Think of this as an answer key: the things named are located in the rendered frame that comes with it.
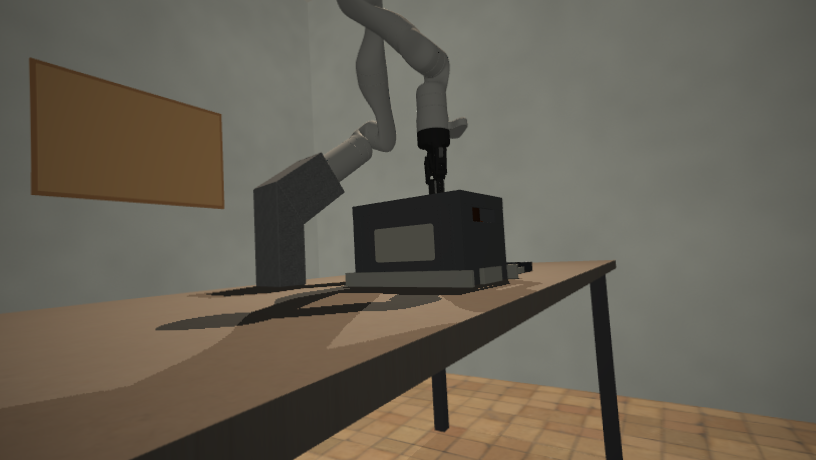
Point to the dark grey crate with dividers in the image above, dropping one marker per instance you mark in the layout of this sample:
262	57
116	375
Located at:
434	232

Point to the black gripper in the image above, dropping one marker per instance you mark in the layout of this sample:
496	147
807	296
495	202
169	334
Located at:
431	139

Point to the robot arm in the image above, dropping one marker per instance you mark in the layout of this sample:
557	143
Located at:
421	54

